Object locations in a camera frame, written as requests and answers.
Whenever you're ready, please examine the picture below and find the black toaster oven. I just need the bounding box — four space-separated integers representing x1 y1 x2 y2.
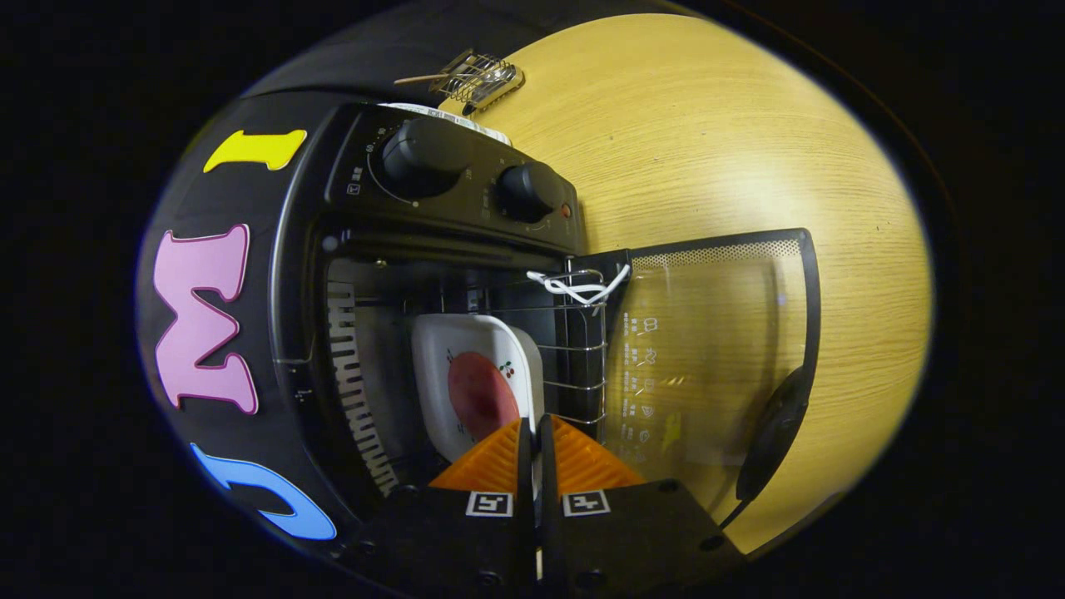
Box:
270 100 822 537

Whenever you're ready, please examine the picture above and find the pink ham slice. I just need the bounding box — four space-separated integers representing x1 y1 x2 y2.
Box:
446 350 522 444

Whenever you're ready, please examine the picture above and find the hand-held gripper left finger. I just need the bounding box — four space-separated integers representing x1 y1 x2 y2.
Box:
331 418 537 599

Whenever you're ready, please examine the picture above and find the metal wire basket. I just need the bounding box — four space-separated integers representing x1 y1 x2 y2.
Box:
428 47 526 116

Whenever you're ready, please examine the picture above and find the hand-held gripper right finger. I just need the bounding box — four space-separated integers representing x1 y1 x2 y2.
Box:
537 413 747 599

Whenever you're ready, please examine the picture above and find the white string loop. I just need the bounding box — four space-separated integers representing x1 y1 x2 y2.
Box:
526 264 632 306

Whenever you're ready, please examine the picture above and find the white square plate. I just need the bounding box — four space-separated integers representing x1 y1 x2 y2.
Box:
410 313 547 465

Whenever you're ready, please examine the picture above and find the white bottle with green label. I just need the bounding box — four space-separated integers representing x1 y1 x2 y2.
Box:
379 101 513 148

